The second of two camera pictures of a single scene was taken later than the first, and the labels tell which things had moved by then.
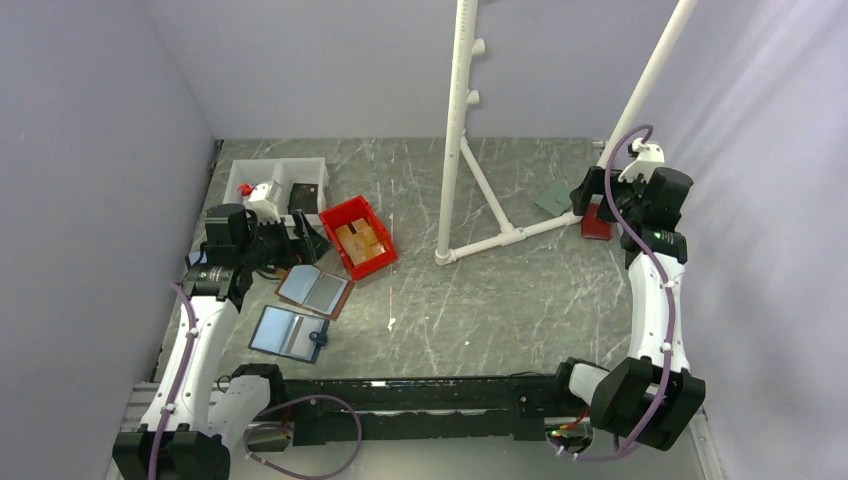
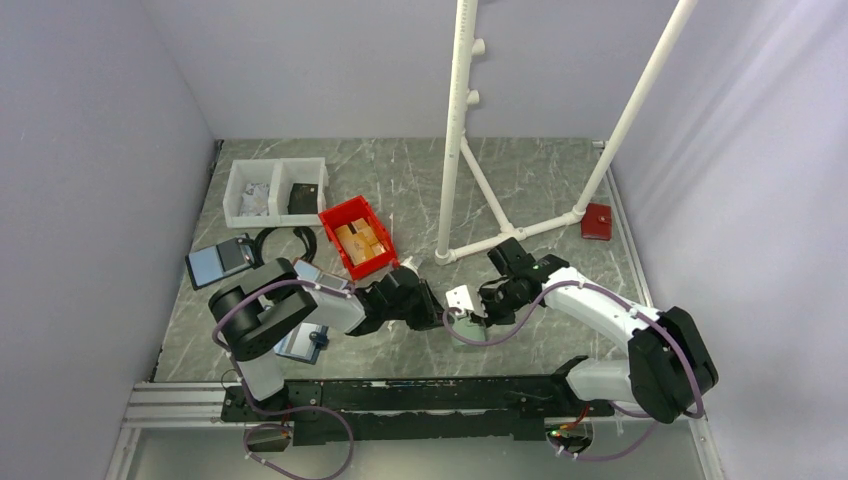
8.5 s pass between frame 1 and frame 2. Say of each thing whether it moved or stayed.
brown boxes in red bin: stayed
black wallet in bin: stayed
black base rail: stayed
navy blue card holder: stayed
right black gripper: moved
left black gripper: moved
